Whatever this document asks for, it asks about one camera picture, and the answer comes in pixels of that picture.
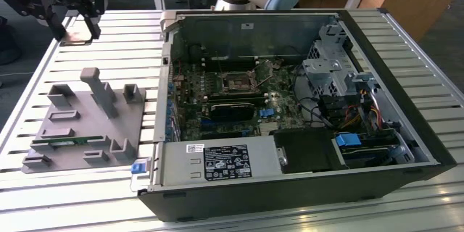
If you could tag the small blue board connector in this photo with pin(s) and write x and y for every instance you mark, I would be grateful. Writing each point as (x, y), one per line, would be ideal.
(266, 113)

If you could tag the CPU socket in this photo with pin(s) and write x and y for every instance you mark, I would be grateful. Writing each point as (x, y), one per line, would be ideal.
(238, 82)

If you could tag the black plastic shroud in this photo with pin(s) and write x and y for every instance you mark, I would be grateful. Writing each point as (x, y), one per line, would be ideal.
(308, 150)

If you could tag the silver square CPU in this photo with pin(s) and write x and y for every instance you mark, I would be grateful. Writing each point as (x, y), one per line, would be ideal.
(76, 37)

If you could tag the black open PC case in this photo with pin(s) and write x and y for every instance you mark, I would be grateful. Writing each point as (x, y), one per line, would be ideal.
(290, 202)

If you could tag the grey plastic parts rack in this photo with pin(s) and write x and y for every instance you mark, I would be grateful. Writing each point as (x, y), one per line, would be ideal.
(91, 123)

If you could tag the silver chipset heatsink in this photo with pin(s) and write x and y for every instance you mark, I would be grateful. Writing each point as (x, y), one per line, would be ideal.
(268, 128)

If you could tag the blue disk carrier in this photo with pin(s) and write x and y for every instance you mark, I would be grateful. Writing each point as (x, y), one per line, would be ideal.
(348, 141)

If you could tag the silver metal drive cage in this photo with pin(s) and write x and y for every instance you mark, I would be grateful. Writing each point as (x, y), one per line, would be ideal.
(323, 74)

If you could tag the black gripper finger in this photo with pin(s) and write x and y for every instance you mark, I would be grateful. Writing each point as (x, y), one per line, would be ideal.
(91, 9)
(54, 20)

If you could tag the silver power supply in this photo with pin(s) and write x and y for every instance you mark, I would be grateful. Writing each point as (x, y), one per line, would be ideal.
(182, 164)

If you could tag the blue case latch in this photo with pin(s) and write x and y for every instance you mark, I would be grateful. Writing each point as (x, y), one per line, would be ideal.
(139, 168)

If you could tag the green RAM stick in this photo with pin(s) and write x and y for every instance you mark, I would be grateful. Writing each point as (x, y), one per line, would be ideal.
(66, 140)

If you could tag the green motherboard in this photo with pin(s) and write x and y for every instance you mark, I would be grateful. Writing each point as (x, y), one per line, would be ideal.
(283, 101)

